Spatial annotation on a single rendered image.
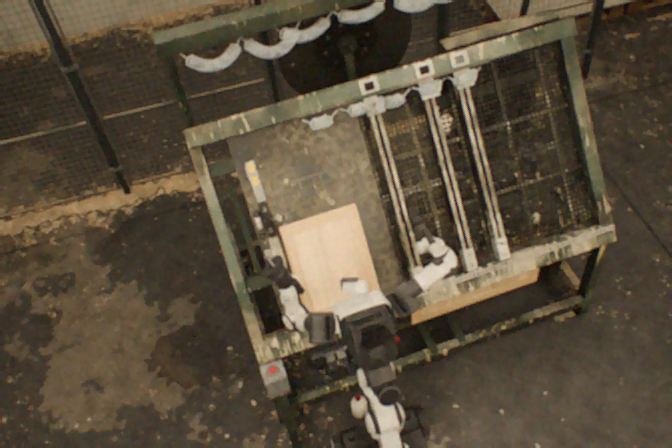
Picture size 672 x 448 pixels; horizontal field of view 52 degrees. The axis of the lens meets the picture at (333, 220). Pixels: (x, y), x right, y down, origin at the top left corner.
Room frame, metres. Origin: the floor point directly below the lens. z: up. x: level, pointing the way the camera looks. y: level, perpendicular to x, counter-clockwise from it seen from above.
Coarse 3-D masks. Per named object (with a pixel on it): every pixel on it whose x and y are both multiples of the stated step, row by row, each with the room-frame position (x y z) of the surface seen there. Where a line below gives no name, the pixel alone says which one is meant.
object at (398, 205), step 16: (368, 80) 2.88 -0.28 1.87; (368, 112) 2.77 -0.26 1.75; (384, 128) 2.75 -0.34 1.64; (384, 144) 2.71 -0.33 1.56; (384, 160) 2.64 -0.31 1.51; (384, 176) 2.62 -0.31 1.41; (400, 192) 2.53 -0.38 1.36; (400, 208) 2.50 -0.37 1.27; (400, 224) 2.42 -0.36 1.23; (416, 256) 2.31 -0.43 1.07; (416, 272) 2.25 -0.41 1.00
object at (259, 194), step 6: (246, 162) 2.64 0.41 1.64; (252, 162) 2.63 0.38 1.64; (246, 168) 2.61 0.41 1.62; (252, 174) 2.59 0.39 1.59; (258, 174) 2.59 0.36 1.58; (252, 180) 2.57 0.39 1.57; (252, 186) 2.55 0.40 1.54; (258, 186) 2.55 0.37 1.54; (258, 192) 2.53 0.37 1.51; (258, 198) 2.51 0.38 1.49; (264, 198) 2.51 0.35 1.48; (270, 240) 2.37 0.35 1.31; (276, 240) 2.37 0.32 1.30; (270, 246) 2.36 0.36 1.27; (276, 246) 2.35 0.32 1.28; (276, 252) 2.33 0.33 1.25
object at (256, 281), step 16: (544, 64) 3.11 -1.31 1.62; (448, 96) 2.96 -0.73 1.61; (384, 112) 2.90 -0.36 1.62; (560, 144) 2.83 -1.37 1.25; (224, 160) 2.69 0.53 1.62; (560, 176) 2.70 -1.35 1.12; (576, 176) 2.70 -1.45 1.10; (528, 192) 2.63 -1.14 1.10; (240, 208) 2.54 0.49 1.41; (464, 208) 2.56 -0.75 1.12; (240, 224) 2.48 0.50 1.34; (432, 224) 2.50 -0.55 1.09; (448, 224) 2.50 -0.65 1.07; (256, 256) 2.37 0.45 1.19; (256, 272) 2.31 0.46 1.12; (256, 288) 2.24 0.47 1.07
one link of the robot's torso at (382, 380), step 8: (376, 368) 1.65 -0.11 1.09; (384, 368) 1.64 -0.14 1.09; (392, 368) 1.64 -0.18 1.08; (368, 376) 1.61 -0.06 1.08; (376, 376) 1.61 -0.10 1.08; (384, 376) 1.61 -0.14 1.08; (392, 376) 1.60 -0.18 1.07; (376, 384) 1.57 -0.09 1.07; (384, 384) 1.57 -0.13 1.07; (392, 384) 1.56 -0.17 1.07; (376, 392) 1.55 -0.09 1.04; (384, 392) 1.53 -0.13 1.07; (392, 392) 1.53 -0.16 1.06; (400, 392) 1.53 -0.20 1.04; (384, 400) 1.51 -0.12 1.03; (392, 400) 1.51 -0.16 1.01
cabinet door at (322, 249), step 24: (312, 216) 2.47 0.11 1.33; (336, 216) 2.47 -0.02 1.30; (288, 240) 2.38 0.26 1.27; (312, 240) 2.39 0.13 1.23; (336, 240) 2.39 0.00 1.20; (360, 240) 2.39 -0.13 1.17; (312, 264) 2.30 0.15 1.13; (336, 264) 2.30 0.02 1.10; (360, 264) 2.31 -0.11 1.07; (312, 288) 2.21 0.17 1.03; (336, 288) 2.22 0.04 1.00
